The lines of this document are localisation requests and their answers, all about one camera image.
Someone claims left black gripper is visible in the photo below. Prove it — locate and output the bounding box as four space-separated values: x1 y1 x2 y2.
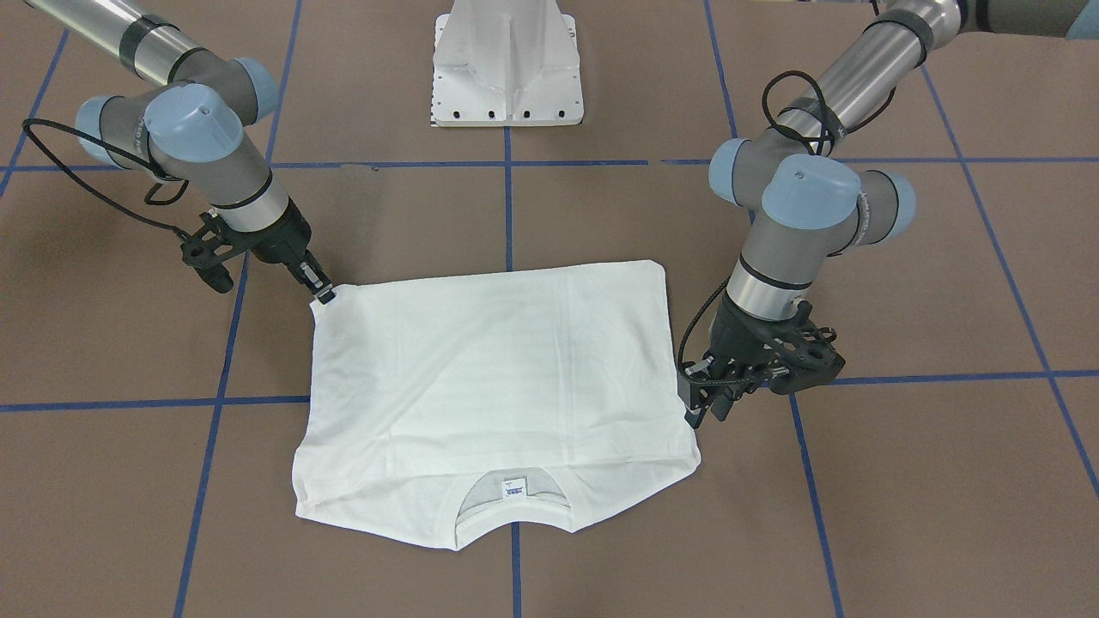
678 293 847 430

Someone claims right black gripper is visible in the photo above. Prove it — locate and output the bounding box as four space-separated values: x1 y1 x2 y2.
245 199 335 305

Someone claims white long-sleeve printed shirt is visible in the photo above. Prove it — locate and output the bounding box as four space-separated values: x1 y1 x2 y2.
292 261 701 551

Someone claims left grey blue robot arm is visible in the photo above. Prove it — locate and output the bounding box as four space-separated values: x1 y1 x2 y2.
676 1 1096 427

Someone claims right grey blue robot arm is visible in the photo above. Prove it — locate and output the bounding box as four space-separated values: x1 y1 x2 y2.
33 1 335 304

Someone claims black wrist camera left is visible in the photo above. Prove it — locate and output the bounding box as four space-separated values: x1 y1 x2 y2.
767 300 847 396

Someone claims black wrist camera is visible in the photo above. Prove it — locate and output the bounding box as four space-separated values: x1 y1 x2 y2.
767 300 847 396
180 210 246 294

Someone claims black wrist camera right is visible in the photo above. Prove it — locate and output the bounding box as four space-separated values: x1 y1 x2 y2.
180 210 246 294

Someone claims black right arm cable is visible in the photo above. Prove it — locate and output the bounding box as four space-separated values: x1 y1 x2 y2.
21 118 203 245

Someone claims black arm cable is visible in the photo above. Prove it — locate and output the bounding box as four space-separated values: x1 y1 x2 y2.
677 70 859 369
21 118 203 245

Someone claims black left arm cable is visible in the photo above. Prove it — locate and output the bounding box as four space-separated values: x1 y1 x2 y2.
677 70 859 369

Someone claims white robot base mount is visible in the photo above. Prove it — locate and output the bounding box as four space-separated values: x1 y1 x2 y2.
429 1 585 128

